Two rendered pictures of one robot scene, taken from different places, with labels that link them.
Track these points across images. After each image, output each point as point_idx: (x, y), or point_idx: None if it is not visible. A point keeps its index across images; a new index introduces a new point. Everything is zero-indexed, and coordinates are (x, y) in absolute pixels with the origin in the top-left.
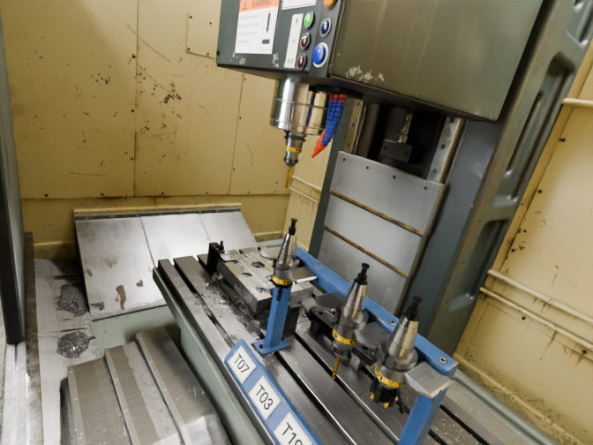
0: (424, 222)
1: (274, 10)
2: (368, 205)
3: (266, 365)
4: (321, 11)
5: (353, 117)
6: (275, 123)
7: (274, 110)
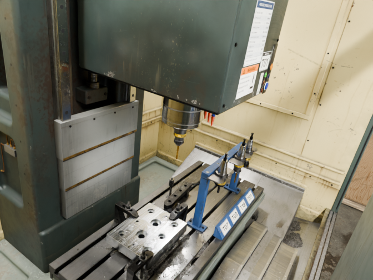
0: (136, 124)
1: (256, 72)
2: (102, 141)
3: (211, 225)
4: (268, 71)
5: (64, 88)
6: (199, 124)
7: (200, 118)
